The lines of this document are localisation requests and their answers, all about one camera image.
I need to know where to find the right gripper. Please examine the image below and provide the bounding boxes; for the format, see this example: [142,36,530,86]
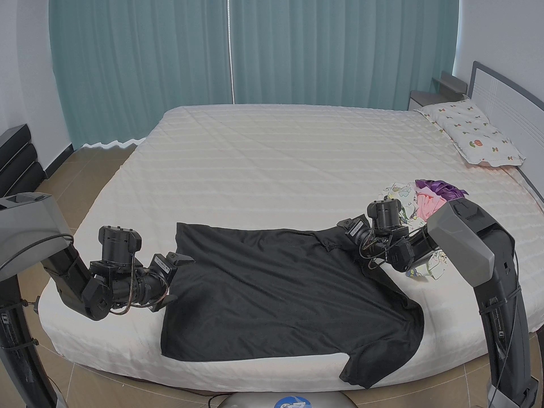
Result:
[337,216,375,249]

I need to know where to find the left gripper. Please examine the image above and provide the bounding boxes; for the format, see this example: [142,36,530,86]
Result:
[146,252,196,314]

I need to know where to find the black polo shirt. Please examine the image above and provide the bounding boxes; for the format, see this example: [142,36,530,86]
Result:
[161,221,426,389]

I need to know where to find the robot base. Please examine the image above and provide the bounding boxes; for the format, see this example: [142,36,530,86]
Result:
[214,391,358,408]

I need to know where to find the bed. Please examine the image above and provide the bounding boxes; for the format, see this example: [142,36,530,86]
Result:
[37,61,544,388]

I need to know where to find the white printed garment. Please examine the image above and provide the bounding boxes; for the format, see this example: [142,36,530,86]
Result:
[377,181,449,281]

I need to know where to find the pink garment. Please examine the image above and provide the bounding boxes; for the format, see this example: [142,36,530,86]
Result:
[414,186,448,224]

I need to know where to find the purple garment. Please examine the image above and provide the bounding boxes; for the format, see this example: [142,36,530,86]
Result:
[414,179,469,206]

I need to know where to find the grey bedside table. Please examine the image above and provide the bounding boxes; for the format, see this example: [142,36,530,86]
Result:
[409,71,468,111]

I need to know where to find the white printed pillow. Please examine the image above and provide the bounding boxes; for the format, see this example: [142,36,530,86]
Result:
[414,98,527,168]

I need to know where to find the blue-green curtain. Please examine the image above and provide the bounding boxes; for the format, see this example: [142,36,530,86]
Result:
[49,0,233,150]
[229,0,462,111]

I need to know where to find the black chest of drawers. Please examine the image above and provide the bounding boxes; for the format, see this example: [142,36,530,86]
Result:
[0,124,47,196]

